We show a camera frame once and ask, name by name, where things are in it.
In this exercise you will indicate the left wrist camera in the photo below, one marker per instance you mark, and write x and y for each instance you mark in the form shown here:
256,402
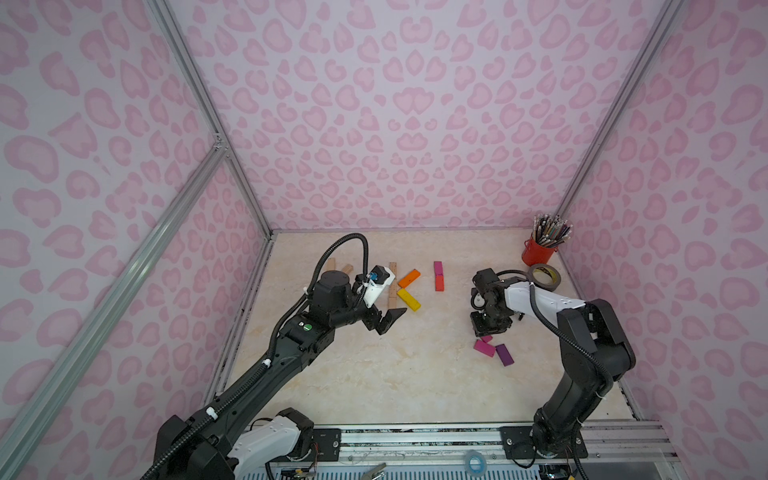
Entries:
378,280

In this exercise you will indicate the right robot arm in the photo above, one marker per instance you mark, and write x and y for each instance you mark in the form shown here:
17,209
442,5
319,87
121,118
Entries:
595,351

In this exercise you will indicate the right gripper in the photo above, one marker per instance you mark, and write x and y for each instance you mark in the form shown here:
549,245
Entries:
491,317

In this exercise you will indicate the dark tape roll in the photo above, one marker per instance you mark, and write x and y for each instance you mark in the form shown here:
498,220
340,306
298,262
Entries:
544,276

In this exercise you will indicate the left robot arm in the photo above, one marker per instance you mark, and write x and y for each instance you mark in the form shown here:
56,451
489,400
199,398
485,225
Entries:
252,384

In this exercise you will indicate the purple block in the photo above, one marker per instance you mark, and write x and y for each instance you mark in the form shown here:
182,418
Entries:
504,355

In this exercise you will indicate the orange block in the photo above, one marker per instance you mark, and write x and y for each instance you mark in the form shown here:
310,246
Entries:
409,278

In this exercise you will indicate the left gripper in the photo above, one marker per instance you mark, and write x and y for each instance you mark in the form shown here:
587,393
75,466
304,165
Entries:
372,315

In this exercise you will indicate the red pen cup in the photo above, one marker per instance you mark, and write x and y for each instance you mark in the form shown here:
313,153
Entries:
534,254

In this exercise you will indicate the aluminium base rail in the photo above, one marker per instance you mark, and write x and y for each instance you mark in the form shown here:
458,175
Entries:
604,441

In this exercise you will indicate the yellow block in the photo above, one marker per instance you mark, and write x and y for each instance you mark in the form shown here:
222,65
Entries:
409,300

